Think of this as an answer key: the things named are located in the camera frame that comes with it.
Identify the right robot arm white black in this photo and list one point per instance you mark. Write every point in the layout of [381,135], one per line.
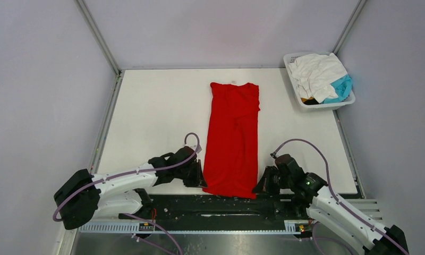
[362,232]

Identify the aluminium frame rail right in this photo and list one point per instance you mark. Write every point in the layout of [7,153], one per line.
[349,25]

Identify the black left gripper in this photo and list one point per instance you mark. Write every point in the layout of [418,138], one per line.
[198,180]

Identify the light blue t shirt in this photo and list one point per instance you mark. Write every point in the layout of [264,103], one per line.
[343,87]

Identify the red t shirt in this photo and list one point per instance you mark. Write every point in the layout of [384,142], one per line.
[231,160]

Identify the white t shirt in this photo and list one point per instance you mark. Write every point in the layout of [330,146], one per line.
[315,72]

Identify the dark garment in basket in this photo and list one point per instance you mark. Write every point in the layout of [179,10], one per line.
[310,101]

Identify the aluminium frame rail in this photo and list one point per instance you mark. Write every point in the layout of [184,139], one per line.
[349,25]
[101,42]

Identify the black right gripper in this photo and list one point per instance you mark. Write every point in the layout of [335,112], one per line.
[264,186]

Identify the aluminium front frame rails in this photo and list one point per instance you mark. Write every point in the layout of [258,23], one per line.
[369,207]

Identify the white slotted cable duct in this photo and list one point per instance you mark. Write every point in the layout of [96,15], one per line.
[145,228]

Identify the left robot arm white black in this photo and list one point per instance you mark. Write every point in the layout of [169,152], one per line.
[88,196]

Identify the white plastic laundry basket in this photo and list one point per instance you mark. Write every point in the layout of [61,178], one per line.
[290,58]

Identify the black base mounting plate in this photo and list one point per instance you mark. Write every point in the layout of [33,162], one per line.
[210,212]

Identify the aluminium frame rail left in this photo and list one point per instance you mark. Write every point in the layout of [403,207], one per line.
[101,42]

